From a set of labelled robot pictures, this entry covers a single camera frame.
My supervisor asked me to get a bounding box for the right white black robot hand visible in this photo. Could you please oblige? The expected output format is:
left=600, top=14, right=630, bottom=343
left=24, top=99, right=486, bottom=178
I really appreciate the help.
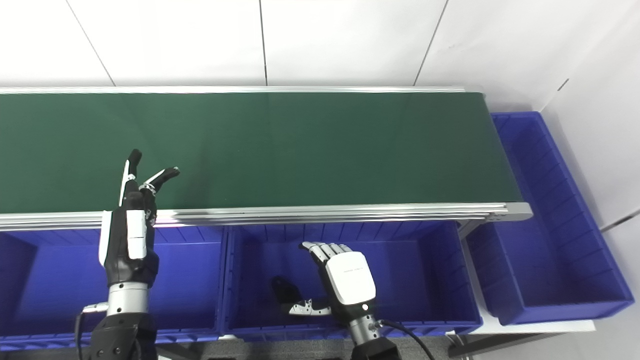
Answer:
left=281, top=241, right=377, bottom=321

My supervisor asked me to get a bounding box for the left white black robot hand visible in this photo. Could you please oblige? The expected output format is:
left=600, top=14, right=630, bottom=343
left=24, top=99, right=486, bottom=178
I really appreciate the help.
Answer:
left=98, top=149, right=181, bottom=287

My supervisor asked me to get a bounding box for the blue plastic bin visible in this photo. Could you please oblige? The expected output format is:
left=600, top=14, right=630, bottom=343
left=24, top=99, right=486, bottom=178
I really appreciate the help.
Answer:
left=466, top=111, right=635, bottom=326
left=0, top=225, right=226, bottom=351
left=218, top=221, right=484, bottom=342

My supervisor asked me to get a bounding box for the green conveyor belt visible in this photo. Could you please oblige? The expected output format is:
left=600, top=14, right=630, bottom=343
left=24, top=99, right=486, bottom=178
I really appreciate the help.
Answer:
left=0, top=86, right=534, bottom=240
left=0, top=92, right=524, bottom=215

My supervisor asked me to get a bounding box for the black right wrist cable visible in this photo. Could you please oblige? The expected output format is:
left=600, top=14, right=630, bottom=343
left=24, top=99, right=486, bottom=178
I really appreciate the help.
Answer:
left=377, top=320, right=424, bottom=360

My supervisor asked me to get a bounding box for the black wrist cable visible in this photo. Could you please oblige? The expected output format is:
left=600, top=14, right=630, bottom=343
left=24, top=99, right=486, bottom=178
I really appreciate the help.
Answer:
left=377, top=320, right=424, bottom=360
left=74, top=302, right=110, bottom=360

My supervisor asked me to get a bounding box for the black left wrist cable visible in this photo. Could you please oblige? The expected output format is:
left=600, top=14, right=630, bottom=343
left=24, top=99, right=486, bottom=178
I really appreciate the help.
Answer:
left=74, top=302, right=110, bottom=360

